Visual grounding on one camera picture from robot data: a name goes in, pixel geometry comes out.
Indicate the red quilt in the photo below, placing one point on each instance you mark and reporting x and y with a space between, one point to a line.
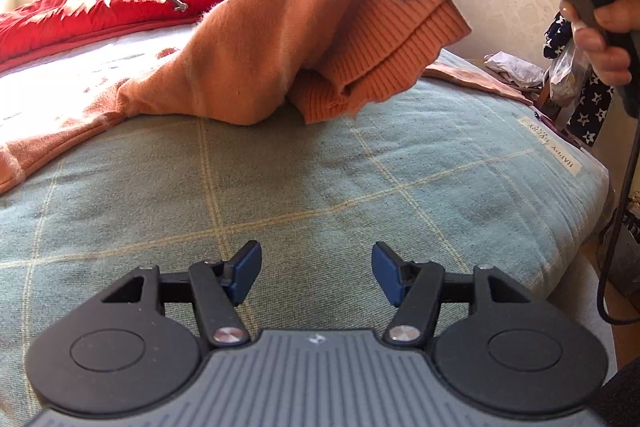
75 12

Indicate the person's right hand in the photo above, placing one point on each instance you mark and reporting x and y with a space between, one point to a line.
615 68

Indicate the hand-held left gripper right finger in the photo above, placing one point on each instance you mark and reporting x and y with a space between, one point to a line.
386 272

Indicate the orange knit sweater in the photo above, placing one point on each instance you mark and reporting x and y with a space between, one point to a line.
280 32

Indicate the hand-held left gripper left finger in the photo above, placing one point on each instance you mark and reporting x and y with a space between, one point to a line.
247 269

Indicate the white clothes pile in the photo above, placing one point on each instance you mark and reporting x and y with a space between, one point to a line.
515 69

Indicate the person's dark clothing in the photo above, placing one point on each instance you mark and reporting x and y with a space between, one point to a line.
622 392

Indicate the clear plastic bag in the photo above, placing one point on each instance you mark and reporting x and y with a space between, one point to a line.
567 77

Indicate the star-printed navy cloth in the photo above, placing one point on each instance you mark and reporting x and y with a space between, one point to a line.
592 107

